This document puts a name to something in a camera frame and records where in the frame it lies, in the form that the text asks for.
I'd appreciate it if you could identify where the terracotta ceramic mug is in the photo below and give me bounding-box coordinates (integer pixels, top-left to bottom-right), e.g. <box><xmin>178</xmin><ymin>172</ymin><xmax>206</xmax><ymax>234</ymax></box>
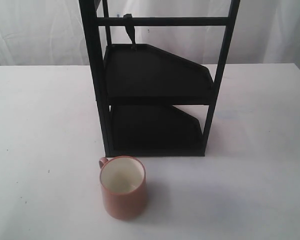
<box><xmin>99</xmin><ymin>156</ymin><xmax>148</xmax><ymax>221</ymax></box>

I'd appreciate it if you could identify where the black metal shelf rack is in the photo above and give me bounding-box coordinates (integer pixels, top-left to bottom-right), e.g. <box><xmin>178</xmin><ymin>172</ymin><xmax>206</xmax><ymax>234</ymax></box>
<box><xmin>79</xmin><ymin>0</ymin><xmax>240</xmax><ymax>157</ymax></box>

